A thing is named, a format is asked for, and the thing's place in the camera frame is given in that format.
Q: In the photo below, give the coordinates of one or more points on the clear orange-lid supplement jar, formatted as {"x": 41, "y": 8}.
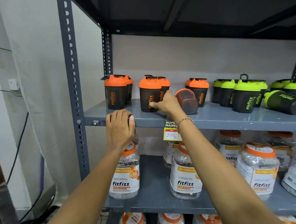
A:
{"x": 170, "y": 222}
{"x": 288, "y": 221}
{"x": 132, "y": 222}
{"x": 207, "y": 222}

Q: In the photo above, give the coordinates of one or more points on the grey metal shelving rack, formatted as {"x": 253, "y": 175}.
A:
{"x": 150, "y": 119}

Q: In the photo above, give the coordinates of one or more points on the row of orange-lid shakers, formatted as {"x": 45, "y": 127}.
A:
{"x": 116, "y": 97}

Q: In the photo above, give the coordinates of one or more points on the person's left forearm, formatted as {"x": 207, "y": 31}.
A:
{"x": 92, "y": 190}

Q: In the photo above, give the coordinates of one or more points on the row of green-lid shakers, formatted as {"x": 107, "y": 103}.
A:
{"x": 244, "y": 100}

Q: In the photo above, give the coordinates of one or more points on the black shaker bottle orange lid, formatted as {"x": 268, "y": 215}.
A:
{"x": 147, "y": 90}

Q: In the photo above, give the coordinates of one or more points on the person's right thumb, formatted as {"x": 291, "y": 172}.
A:
{"x": 168, "y": 94}

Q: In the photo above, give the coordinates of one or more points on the person's right forearm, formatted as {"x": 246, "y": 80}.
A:
{"x": 218, "y": 176}

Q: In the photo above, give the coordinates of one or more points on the person's right hand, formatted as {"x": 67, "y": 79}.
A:
{"x": 170, "y": 106}

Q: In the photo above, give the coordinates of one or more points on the row of clear supplement jars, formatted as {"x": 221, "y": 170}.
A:
{"x": 259, "y": 175}

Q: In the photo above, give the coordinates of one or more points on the person's left hand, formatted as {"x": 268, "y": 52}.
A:
{"x": 119, "y": 131}

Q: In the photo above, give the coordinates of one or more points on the green and white price tag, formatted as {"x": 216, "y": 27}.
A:
{"x": 171, "y": 135}

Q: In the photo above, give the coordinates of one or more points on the person's left thumb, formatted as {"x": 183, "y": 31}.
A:
{"x": 132, "y": 128}

